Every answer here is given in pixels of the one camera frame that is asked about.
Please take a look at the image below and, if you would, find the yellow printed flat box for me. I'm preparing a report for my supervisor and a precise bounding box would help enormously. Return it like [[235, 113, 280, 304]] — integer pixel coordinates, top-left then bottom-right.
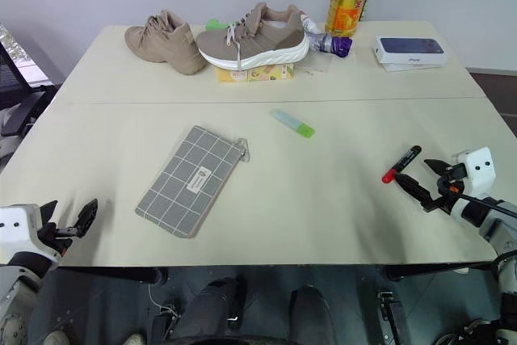
[[215, 63, 296, 84]]

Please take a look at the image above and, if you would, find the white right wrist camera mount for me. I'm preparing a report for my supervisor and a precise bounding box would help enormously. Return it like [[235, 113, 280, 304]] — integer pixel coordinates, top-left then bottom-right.
[[455, 146, 497, 201]]

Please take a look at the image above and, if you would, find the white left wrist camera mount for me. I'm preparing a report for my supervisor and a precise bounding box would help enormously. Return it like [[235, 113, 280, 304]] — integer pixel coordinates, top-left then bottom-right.
[[0, 204, 65, 270]]

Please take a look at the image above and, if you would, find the grey grid pencil case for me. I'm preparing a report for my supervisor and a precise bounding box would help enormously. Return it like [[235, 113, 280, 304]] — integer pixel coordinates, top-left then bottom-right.
[[134, 125, 252, 238]]

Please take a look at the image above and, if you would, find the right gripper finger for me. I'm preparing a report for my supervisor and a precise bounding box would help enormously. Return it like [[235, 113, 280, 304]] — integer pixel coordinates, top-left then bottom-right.
[[423, 158, 450, 177], [393, 173, 434, 207]]

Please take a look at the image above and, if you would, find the beige high-top shoe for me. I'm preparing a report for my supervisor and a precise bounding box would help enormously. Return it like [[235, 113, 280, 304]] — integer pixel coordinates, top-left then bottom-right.
[[124, 10, 208, 76]]

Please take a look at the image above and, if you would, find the red and black marker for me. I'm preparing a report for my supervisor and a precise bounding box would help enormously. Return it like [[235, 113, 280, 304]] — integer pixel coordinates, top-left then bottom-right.
[[381, 144, 422, 184]]

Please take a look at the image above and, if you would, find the taupe sneaker with white sole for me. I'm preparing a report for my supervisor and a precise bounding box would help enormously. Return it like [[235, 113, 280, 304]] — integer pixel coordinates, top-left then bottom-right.
[[195, 2, 311, 71]]

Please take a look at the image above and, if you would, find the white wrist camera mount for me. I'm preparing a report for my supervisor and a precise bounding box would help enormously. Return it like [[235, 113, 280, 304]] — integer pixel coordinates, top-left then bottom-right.
[[0, 204, 65, 270], [455, 146, 497, 201]]

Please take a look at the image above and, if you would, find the dark rounded shape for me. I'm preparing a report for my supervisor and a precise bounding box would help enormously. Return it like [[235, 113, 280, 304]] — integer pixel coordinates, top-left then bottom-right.
[[188, 276, 249, 341], [288, 284, 337, 343]]

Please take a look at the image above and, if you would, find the white smartphone box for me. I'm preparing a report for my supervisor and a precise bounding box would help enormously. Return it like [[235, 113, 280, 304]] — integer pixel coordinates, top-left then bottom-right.
[[372, 35, 449, 74]]

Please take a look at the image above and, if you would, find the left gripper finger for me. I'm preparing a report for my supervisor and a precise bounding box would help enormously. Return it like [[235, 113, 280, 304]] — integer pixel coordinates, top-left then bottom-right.
[[73, 198, 99, 238], [39, 200, 59, 227]]

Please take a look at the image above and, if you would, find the light blue green tube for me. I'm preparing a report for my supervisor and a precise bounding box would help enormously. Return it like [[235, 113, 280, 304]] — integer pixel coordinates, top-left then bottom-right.
[[270, 109, 316, 139]]

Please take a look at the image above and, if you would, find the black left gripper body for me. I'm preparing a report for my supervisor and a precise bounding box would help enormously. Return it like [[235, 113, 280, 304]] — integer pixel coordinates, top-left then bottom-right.
[[37, 221, 78, 259]]

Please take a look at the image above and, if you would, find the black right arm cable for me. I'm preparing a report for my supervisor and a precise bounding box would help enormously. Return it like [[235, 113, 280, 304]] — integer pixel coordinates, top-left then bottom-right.
[[455, 192, 517, 219]]

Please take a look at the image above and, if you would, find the black office chair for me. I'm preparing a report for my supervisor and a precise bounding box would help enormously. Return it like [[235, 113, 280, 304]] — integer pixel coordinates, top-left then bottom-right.
[[0, 23, 58, 138]]

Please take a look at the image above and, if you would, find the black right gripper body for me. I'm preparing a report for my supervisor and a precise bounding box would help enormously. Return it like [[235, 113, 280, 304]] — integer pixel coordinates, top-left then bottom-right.
[[422, 162, 469, 214]]

